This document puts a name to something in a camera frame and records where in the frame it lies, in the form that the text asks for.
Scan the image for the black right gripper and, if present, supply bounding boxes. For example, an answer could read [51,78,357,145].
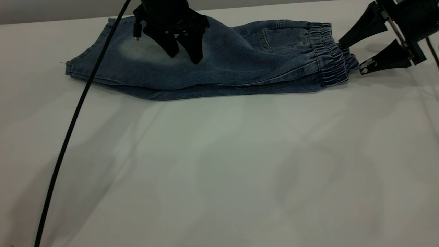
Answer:
[338,0,439,75]

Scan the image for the thin dark cable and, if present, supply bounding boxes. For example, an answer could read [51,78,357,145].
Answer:
[425,37,439,69]

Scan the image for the black braided cable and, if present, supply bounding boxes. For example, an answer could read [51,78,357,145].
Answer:
[34,0,132,247]

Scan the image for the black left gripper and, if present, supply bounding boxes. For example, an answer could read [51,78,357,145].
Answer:
[133,0,210,65]

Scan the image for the blue denim shorts with print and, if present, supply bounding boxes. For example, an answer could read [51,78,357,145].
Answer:
[65,15,359,101]

